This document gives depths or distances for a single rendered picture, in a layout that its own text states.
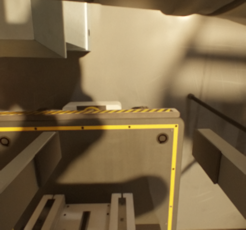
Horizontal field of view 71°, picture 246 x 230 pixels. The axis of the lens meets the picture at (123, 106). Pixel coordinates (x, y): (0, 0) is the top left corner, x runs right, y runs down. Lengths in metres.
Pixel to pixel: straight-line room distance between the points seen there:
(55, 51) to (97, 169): 0.50
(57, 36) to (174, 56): 0.70
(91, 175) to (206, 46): 0.78
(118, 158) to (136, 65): 0.46
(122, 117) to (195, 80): 0.50
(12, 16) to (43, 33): 0.04
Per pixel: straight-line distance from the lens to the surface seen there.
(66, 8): 0.55
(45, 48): 0.27
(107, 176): 0.69
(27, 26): 0.25
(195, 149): 0.17
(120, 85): 0.88
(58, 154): 0.17
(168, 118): 0.61
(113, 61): 0.88
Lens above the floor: 0.87
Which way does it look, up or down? 75 degrees down
